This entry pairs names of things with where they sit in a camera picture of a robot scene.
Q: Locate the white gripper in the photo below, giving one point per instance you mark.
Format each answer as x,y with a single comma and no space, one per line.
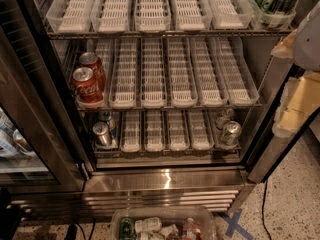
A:
309,47

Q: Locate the middle shelf tray far right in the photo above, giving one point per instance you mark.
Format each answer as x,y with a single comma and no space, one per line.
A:
239,82

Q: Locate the rear silver green can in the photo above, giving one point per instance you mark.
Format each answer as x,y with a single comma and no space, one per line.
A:
224,116

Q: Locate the silver green can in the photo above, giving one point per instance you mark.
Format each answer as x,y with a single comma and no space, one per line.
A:
230,133
224,116

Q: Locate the fridge door right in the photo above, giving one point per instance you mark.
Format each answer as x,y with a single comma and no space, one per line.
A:
300,100

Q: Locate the front silver green can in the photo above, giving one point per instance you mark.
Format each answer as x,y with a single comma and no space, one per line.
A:
230,133

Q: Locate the stainless steel fridge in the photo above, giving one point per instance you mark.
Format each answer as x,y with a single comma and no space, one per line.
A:
217,179

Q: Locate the middle shelf tray with colas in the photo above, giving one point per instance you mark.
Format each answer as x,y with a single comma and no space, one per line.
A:
104,49

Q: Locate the rear silver blue can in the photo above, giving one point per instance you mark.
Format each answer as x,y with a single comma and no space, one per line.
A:
108,118

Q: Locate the silver blue can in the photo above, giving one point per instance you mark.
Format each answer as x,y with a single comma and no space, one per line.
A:
101,131
108,118

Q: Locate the front silver blue can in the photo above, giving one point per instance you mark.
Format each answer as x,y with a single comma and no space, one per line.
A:
101,131

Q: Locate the rear red cola can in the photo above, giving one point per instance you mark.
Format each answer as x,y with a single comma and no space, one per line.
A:
93,61

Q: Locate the red cola can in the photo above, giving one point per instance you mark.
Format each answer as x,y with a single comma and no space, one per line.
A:
93,61
86,85

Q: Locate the front red cola can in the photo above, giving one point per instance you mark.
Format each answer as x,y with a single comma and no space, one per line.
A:
86,85

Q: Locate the top shelf tray far left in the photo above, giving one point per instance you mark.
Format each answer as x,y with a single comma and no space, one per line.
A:
70,16

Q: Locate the glass fridge door left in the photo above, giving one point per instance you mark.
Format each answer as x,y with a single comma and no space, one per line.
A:
40,149

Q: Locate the blue tape cross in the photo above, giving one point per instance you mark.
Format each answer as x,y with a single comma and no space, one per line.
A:
233,226

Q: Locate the red bottle in bin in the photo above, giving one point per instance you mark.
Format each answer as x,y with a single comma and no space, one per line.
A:
190,230

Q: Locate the clear plastic bin on floor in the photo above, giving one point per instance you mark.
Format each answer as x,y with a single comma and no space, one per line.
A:
173,219

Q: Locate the white carton in bin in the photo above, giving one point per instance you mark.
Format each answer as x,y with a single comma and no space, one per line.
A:
153,224

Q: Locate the green bottle in bin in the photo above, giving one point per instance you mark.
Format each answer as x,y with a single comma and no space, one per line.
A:
126,230

